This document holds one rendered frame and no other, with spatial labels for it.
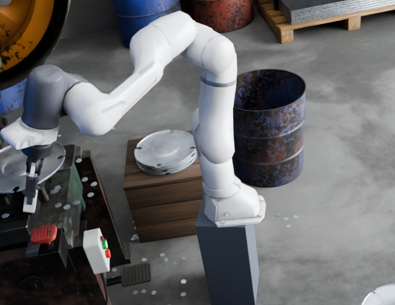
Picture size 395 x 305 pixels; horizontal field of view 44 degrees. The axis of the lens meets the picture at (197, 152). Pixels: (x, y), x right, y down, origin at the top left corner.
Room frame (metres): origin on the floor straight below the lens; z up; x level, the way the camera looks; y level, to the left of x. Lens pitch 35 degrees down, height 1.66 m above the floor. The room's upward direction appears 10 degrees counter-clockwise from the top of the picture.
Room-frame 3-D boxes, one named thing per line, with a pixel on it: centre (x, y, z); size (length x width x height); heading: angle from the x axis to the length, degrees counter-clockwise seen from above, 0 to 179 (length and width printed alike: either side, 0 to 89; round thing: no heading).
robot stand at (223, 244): (1.33, -0.06, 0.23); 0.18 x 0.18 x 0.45; 73
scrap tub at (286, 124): (2.11, -0.37, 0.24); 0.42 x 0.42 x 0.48
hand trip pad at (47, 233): (1.03, 0.46, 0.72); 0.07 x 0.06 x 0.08; 92
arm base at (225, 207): (1.32, -0.10, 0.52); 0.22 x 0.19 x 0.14; 73
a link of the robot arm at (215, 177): (1.37, -0.05, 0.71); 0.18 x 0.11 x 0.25; 7
